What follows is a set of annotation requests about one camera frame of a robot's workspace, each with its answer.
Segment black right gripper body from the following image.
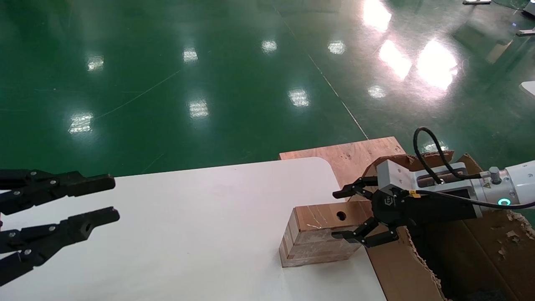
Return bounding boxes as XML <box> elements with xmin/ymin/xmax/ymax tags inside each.
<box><xmin>371</xmin><ymin>188</ymin><xmax>481</xmax><ymax>230</ymax></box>

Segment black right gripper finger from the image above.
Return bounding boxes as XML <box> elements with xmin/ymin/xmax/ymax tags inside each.
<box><xmin>332</xmin><ymin>217</ymin><xmax>400</xmax><ymax>248</ymax></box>
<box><xmin>333</xmin><ymin>176</ymin><xmax>379</xmax><ymax>200</ymax></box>

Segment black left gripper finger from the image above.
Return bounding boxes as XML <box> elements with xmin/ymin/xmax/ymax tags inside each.
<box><xmin>0</xmin><ymin>169</ymin><xmax>116</xmax><ymax>216</ymax></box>
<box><xmin>0</xmin><ymin>206</ymin><xmax>120</xmax><ymax>287</ymax></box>

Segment small wooden box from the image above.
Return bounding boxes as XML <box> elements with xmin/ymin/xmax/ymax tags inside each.
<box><xmin>279</xmin><ymin>200</ymin><xmax>375</xmax><ymax>268</ymax></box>

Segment big cardboard box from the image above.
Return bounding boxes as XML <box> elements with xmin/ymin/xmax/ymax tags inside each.
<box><xmin>363</xmin><ymin>150</ymin><xmax>535</xmax><ymax>301</ymax></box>

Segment plywood board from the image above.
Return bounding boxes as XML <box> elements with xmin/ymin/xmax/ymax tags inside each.
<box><xmin>279</xmin><ymin>137</ymin><xmax>407</xmax><ymax>201</ymax></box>

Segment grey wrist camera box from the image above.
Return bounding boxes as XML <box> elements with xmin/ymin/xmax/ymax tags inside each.
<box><xmin>375</xmin><ymin>160</ymin><xmax>418</xmax><ymax>193</ymax></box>

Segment black cable with yellow tag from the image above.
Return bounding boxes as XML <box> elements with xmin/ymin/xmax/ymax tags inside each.
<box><xmin>408</xmin><ymin>189</ymin><xmax>535</xmax><ymax>209</ymax></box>

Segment black looped cable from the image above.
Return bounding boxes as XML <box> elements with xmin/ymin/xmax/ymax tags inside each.
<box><xmin>413</xmin><ymin>127</ymin><xmax>485</xmax><ymax>184</ymax></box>

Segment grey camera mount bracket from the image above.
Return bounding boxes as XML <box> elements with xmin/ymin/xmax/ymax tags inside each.
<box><xmin>414</xmin><ymin>162</ymin><xmax>469</xmax><ymax>194</ymax></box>

